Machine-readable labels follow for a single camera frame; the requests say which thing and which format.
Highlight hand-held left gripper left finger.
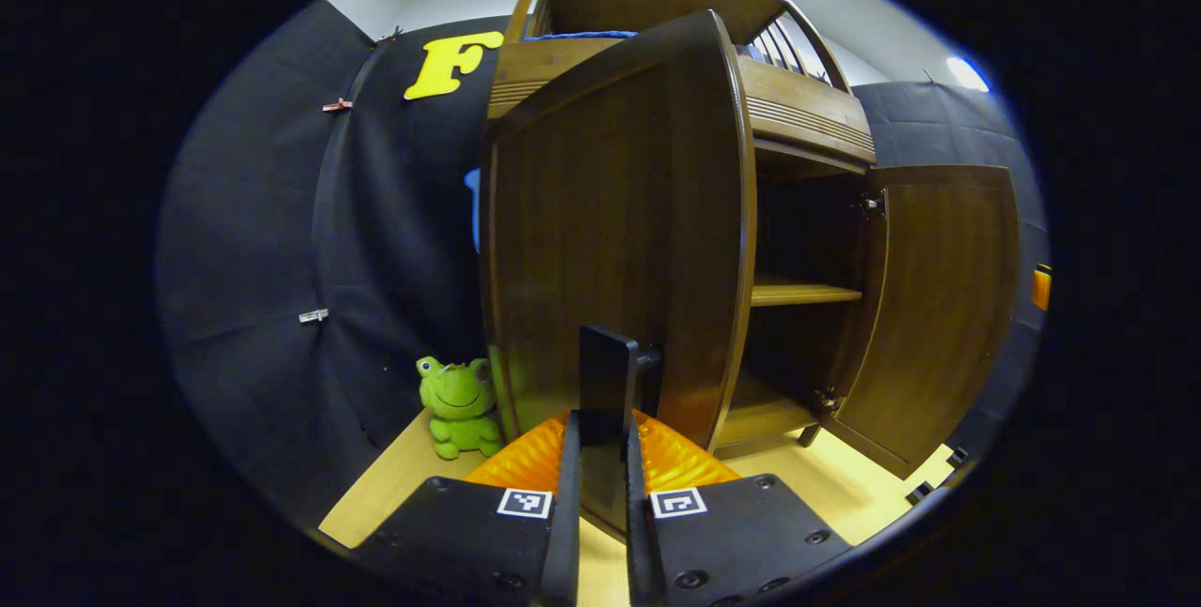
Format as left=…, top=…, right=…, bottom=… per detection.
left=352, top=408, right=585, bottom=607

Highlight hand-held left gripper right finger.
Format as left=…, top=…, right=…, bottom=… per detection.
left=622, top=410, right=855, bottom=607

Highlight wooden shoe cabinet door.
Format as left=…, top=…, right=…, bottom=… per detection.
left=479, top=9, right=759, bottom=542
left=826, top=164, right=1021, bottom=481

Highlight wooden cabinet inner shelf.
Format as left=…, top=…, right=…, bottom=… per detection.
left=751, top=274, right=864, bottom=308

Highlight green frog plush toy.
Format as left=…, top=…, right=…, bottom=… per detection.
left=416, top=356, right=505, bottom=461

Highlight small ceiling light panel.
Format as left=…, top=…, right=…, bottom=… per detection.
left=946, top=55, right=991, bottom=94

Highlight black backdrop cloth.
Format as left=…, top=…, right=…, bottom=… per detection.
left=155, top=0, right=1052, bottom=533

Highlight blue folded towel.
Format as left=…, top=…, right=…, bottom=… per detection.
left=524, top=29, right=639, bottom=42

